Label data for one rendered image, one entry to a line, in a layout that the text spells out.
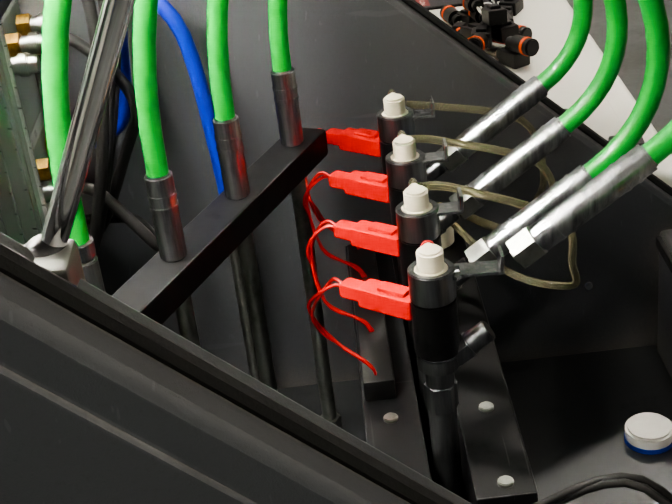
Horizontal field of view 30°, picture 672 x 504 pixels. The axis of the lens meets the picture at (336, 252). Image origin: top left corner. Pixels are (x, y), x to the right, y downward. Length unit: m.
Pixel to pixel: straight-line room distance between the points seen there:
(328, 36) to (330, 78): 0.04
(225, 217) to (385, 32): 0.23
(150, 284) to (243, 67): 0.27
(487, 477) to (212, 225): 0.25
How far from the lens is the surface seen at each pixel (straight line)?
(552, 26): 1.51
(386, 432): 0.83
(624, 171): 0.72
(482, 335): 0.76
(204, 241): 0.83
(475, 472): 0.80
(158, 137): 0.78
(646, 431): 1.05
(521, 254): 0.73
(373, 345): 0.89
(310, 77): 1.01
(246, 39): 1.00
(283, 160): 0.93
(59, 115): 0.69
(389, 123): 0.94
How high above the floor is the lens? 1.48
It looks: 29 degrees down
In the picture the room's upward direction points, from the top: 7 degrees counter-clockwise
